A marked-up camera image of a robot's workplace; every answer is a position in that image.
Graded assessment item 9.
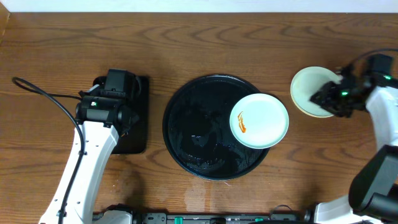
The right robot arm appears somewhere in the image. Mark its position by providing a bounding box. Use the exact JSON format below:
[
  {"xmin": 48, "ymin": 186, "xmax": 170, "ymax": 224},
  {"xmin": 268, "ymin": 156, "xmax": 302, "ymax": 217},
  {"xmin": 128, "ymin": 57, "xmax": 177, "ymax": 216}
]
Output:
[{"xmin": 312, "ymin": 75, "xmax": 397, "ymax": 223}]

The black rectangular tray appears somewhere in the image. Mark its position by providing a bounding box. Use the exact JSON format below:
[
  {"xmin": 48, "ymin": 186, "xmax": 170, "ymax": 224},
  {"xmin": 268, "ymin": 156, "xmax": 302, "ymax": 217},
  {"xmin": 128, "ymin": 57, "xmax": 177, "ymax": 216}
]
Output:
[{"xmin": 112, "ymin": 76, "xmax": 150, "ymax": 155}]

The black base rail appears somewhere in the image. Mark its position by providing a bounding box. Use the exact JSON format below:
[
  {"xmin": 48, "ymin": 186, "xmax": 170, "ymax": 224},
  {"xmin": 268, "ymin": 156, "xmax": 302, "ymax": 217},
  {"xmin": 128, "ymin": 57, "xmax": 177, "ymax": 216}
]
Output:
[{"xmin": 93, "ymin": 203, "xmax": 313, "ymax": 224}]

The light blue plate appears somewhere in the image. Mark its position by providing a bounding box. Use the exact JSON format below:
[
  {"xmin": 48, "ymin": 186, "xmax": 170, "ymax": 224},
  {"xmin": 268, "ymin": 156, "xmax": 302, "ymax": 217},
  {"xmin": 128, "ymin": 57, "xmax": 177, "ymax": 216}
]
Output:
[
  {"xmin": 229, "ymin": 93, "xmax": 289, "ymax": 149},
  {"xmin": 290, "ymin": 66, "xmax": 343, "ymax": 118}
]

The round black tray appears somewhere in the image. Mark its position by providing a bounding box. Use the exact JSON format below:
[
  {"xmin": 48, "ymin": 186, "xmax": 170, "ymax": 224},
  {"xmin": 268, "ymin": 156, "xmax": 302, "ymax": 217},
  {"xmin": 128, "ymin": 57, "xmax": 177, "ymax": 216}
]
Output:
[{"xmin": 162, "ymin": 74, "xmax": 269, "ymax": 180}]

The yellow plate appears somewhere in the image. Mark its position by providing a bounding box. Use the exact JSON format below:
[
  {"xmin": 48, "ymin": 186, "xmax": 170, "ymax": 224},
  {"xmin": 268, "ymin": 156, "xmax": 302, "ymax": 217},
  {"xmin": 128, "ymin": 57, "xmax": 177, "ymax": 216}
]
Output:
[{"xmin": 290, "ymin": 93, "xmax": 333, "ymax": 118}]

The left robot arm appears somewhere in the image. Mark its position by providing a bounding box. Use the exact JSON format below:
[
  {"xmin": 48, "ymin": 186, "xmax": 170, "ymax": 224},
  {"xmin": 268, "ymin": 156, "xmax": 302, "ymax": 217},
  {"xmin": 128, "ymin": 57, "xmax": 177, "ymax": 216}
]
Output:
[{"xmin": 39, "ymin": 96, "xmax": 139, "ymax": 223}]

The light blue plate top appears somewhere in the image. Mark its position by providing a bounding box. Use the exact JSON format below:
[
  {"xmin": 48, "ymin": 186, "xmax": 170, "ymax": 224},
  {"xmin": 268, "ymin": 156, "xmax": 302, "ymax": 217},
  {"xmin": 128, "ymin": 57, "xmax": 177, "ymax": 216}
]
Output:
[{"xmin": 290, "ymin": 66, "xmax": 343, "ymax": 118}]

